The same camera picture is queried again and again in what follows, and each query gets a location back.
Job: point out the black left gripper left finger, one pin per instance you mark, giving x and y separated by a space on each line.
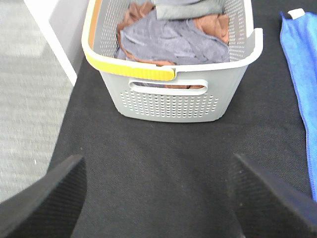
50 207

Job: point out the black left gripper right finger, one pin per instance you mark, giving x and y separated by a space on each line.
266 206

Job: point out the blue microfibre towel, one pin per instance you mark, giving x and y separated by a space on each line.
298 38

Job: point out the black table cloth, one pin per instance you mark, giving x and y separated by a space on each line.
168 180

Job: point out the grey perforated laundry basket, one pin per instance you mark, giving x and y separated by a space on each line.
198 93

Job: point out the lavender grey cloth in basket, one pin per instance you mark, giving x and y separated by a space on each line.
202 40

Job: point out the brown cloth in basket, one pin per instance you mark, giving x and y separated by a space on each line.
174 32

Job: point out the yellow basket handle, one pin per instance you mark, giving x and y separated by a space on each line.
113 65

